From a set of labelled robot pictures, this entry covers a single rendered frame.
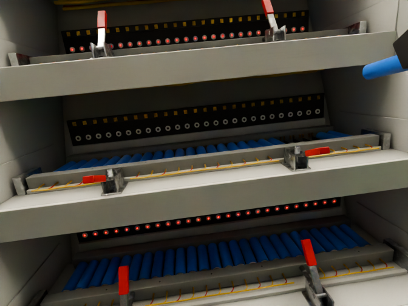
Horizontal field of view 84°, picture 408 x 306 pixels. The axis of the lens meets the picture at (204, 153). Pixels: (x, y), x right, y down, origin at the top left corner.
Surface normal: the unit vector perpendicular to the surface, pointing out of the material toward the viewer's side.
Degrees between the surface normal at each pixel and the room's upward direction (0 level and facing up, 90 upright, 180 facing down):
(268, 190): 111
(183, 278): 21
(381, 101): 90
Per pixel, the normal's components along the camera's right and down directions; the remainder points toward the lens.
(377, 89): -0.99, 0.12
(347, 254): -0.10, -0.96
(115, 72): 0.09, 0.26
